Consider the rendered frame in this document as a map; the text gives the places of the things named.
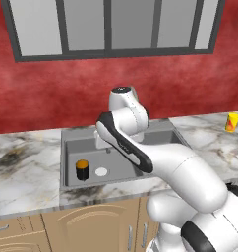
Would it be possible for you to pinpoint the wide tan cupboard door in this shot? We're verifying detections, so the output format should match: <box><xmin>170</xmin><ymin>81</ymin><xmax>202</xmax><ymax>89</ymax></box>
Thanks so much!
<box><xmin>40</xmin><ymin>198</ymin><xmax>141</xmax><ymax>252</ymax></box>

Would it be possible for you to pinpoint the yellow cup with red print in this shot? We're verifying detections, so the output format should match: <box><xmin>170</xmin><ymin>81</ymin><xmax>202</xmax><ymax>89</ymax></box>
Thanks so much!
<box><xmin>224</xmin><ymin>112</ymin><xmax>238</xmax><ymax>133</ymax></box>

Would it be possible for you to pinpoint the white sink drain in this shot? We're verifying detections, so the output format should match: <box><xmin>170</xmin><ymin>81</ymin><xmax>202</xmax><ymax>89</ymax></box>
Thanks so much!
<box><xmin>94</xmin><ymin>166</ymin><xmax>109</xmax><ymax>177</ymax></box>

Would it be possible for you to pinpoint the silver cupboard door handle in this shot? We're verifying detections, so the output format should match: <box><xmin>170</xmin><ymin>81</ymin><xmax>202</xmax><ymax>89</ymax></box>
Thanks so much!
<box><xmin>142</xmin><ymin>222</ymin><xmax>149</xmax><ymax>249</ymax></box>
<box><xmin>127</xmin><ymin>225</ymin><xmax>134</xmax><ymax>252</ymax></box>

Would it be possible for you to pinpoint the grey sink tap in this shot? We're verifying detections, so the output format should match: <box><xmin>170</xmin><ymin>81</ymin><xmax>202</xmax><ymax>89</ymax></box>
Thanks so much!
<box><xmin>131</xmin><ymin>86</ymin><xmax>141</xmax><ymax>103</ymax></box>

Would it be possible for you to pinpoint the dark grey framed window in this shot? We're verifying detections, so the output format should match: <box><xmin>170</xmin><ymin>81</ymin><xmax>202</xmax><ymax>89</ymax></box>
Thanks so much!
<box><xmin>0</xmin><ymin>0</ymin><xmax>227</xmax><ymax>63</ymax></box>

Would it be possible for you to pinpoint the black jar with orange lid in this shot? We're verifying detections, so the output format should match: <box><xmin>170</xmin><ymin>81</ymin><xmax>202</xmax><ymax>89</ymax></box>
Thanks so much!
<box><xmin>75</xmin><ymin>158</ymin><xmax>90</xmax><ymax>182</ymax></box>

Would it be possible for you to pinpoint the narrow tan cupboard door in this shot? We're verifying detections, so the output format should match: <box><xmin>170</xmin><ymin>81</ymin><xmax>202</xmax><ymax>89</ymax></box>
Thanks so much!
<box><xmin>134</xmin><ymin>195</ymin><xmax>160</xmax><ymax>252</ymax></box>

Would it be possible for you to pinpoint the grey double basin sink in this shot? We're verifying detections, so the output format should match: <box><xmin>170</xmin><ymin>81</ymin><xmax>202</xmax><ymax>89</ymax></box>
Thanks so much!
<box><xmin>59</xmin><ymin>119</ymin><xmax>192</xmax><ymax>192</ymax></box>

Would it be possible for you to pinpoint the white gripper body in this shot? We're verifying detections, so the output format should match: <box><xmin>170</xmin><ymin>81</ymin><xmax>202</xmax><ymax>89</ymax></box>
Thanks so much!
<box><xmin>93</xmin><ymin>129</ymin><xmax>110</xmax><ymax>150</ymax></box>

